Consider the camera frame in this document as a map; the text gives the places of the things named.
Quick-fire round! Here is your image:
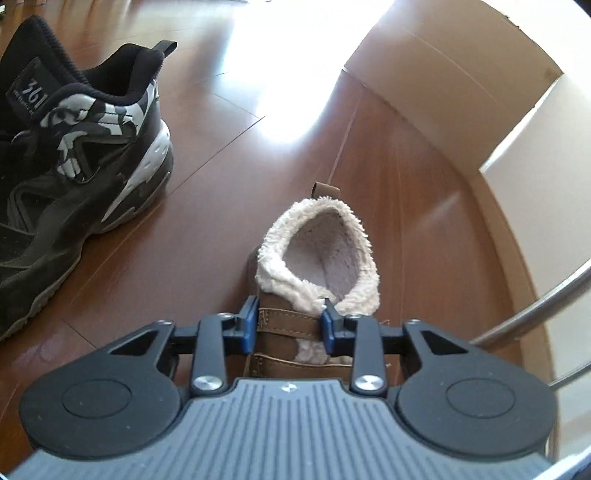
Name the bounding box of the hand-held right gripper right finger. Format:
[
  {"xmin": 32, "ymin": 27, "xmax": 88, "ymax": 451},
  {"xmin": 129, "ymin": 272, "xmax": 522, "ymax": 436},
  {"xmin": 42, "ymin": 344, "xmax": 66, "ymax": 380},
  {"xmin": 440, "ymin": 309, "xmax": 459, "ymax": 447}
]
[{"xmin": 321, "ymin": 298, "xmax": 470, "ymax": 397}]

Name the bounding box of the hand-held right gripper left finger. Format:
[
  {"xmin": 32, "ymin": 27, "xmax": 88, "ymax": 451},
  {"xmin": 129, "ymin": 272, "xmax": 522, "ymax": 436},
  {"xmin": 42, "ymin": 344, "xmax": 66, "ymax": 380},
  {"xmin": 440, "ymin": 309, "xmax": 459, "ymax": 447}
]
[{"xmin": 107, "ymin": 296, "xmax": 259, "ymax": 397}]

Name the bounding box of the brown fleece-lined boot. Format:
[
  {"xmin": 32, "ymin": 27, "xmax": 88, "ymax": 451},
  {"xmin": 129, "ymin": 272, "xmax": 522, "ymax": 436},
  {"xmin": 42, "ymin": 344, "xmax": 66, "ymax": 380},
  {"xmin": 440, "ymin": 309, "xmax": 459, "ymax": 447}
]
[{"xmin": 247, "ymin": 182, "xmax": 407, "ymax": 384}]

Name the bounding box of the metal chair leg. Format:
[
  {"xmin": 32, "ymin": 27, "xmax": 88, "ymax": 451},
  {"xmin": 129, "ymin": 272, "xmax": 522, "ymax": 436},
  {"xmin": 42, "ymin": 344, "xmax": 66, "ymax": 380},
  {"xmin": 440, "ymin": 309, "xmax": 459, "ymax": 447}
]
[{"xmin": 468, "ymin": 262, "xmax": 591, "ymax": 392}]

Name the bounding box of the black and white sneaker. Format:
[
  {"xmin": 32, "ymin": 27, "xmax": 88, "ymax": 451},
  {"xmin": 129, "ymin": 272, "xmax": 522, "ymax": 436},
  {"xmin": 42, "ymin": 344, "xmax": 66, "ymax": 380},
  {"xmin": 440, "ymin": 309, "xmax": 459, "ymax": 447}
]
[{"xmin": 0, "ymin": 16, "xmax": 178, "ymax": 342}]

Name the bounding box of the cardboard box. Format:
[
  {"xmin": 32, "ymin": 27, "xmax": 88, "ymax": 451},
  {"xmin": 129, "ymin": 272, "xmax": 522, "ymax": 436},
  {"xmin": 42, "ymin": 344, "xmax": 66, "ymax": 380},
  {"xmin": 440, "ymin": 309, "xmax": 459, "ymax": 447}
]
[{"xmin": 342, "ymin": 0, "xmax": 591, "ymax": 407}]

